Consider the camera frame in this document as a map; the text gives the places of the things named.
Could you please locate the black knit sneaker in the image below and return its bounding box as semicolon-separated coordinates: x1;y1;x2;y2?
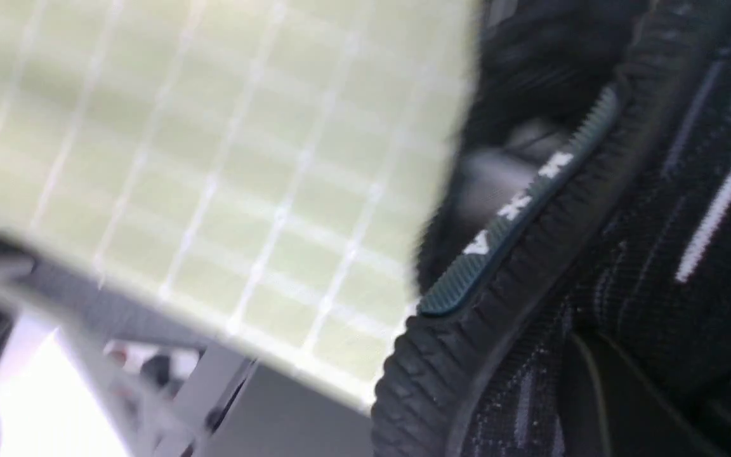
371;1;731;456

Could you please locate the green checkered tablecloth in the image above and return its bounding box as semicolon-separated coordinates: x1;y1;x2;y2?
0;1;478;411

